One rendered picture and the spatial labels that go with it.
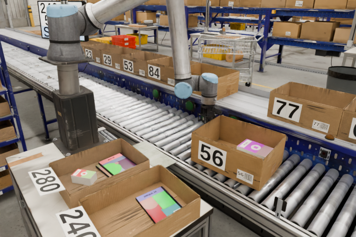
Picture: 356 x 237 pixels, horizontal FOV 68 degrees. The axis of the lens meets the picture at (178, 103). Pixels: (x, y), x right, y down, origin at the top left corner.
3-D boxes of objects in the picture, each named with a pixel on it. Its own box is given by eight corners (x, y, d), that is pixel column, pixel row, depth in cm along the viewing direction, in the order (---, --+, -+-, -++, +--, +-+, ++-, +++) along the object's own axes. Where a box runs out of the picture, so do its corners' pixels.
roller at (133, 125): (120, 133, 183) (119, 126, 181) (174, 111, 217) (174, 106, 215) (124, 135, 179) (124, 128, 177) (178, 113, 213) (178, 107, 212)
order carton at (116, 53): (101, 65, 292) (100, 49, 285) (124, 61, 311) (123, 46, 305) (122, 71, 266) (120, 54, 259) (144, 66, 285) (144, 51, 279)
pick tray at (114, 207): (80, 219, 104) (77, 199, 100) (160, 181, 126) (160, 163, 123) (112, 274, 83) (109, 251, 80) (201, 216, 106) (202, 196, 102)
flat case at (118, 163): (118, 181, 123) (118, 179, 122) (98, 164, 136) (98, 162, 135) (142, 169, 132) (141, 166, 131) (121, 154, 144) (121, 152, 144)
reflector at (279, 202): (270, 218, 108) (274, 196, 104) (272, 216, 109) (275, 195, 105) (282, 224, 105) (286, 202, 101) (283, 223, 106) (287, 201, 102)
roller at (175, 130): (144, 146, 165) (143, 139, 164) (198, 121, 200) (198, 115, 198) (149, 149, 162) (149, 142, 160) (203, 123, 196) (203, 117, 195)
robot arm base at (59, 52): (56, 62, 129) (54, 42, 126) (41, 57, 141) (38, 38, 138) (91, 59, 142) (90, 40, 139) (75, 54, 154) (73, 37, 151)
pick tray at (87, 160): (51, 180, 126) (47, 163, 123) (122, 152, 149) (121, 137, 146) (72, 215, 106) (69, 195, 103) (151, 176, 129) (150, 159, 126)
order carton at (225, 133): (189, 160, 143) (190, 132, 136) (218, 139, 164) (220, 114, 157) (259, 191, 119) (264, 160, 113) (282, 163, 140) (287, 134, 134)
